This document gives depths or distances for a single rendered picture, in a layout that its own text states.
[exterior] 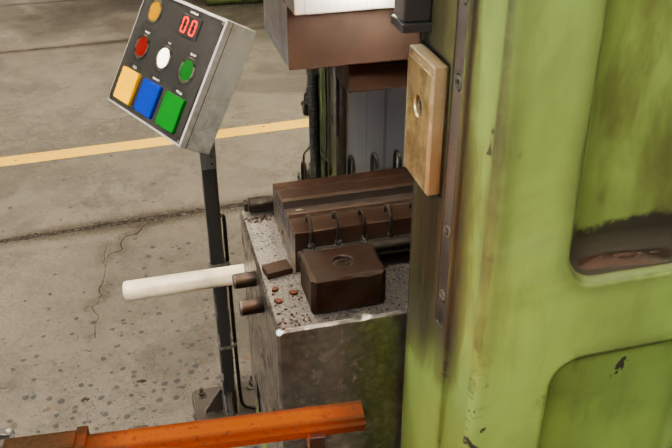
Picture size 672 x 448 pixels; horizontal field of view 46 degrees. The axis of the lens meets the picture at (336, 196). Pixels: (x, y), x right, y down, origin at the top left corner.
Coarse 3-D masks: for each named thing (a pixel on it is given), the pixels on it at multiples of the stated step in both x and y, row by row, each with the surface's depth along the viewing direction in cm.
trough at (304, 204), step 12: (360, 192) 140; (372, 192) 140; (384, 192) 141; (396, 192) 142; (408, 192) 142; (288, 204) 137; (300, 204) 138; (312, 204) 138; (324, 204) 139; (336, 204) 139
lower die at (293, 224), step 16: (336, 176) 149; (352, 176) 149; (368, 176) 149; (384, 176) 149; (400, 176) 147; (288, 192) 142; (304, 192) 142; (320, 192) 142; (336, 192) 140; (352, 192) 140; (320, 208) 135; (336, 208) 135; (352, 208) 136; (368, 208) 136; (400, 208) 136; (288, 224) 134; (304, 224) 132; (320, 224) 132; (352, 224) 132; (368, 224) 132; (384, 224) 133; (400, 224) 134; (288, 240) 136; (304, 240) 130; (320, 240) 131; (352, 240) 133; (384, 256) 136; (400, 256) 137
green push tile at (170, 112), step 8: (168, 96) 169; (176, 96) 167; (168, 104) 169; (176, 104) 167; (184, 104) 166; (160, 112) 170; (168, 112) 168; (176, 112) 166; (160, 120) 170; (168, 120) 168; (176, 120) 166; (168, 128) 167; (176, 128) 167
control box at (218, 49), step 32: (160, 0) 178; (160, 32) 177; (192, 32) 168; (224, 32) 161; (128, 64) 184; (224, 64) 164; (160, 96) 173; (192, 96) 165; (224, 96) 167; (160, 128) 171; (192, 128) 165
